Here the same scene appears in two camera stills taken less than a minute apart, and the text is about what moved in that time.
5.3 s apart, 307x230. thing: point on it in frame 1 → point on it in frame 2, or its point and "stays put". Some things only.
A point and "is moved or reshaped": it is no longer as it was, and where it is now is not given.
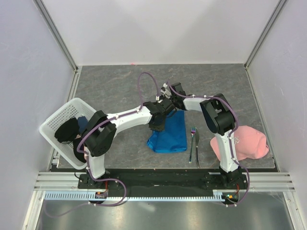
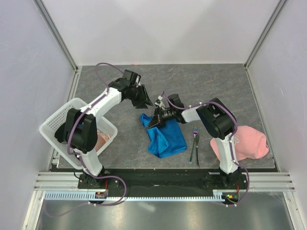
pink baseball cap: x=249 y=143 stays put
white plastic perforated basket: x=77 y=108 stays put
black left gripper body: x=159 y=126 → x=136 y=96
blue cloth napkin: x=173 y=138 is moved or reshaped
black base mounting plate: x=146 y=180 stays put
